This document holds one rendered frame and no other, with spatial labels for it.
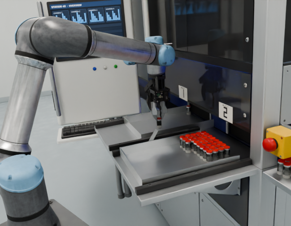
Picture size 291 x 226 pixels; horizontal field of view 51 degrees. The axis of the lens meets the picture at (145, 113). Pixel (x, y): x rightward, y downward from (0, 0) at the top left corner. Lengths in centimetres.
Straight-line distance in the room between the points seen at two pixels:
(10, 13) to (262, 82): 565
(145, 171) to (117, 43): 43
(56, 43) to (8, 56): 543
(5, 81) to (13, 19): 116
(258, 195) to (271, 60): 44
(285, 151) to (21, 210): 73
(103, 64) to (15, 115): 88
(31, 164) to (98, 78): 97
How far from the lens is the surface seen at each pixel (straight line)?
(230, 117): 111
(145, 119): 151
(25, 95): 98
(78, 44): 88
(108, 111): 182
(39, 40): 90
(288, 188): 98
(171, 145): 120
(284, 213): 121
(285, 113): 103
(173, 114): 156
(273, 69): 96
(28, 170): 87
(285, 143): 93
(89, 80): 177
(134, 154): 116
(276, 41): 95
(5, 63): 632
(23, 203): 90
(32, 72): 98
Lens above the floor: 138
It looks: 18 degrees down
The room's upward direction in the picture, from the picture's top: 5 degrees counter-clockwise
